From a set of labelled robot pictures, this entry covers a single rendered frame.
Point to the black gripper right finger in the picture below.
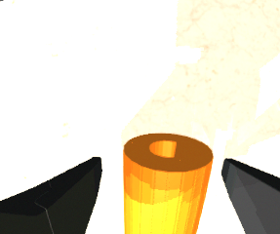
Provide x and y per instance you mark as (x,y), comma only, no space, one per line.
(255,196)

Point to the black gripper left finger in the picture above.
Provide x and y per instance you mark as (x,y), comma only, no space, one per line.
(60,205)

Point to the orange knob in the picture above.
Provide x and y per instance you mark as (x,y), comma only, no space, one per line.
(165,179)

